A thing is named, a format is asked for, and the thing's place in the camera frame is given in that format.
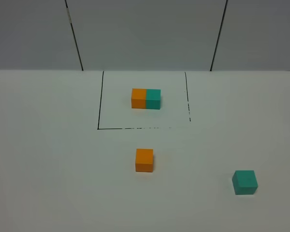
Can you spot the template orange cube block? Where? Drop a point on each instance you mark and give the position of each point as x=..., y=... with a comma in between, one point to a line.
x=138, y=98

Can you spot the template teal cube block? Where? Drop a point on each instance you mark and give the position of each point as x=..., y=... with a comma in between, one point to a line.
x=153, y=99

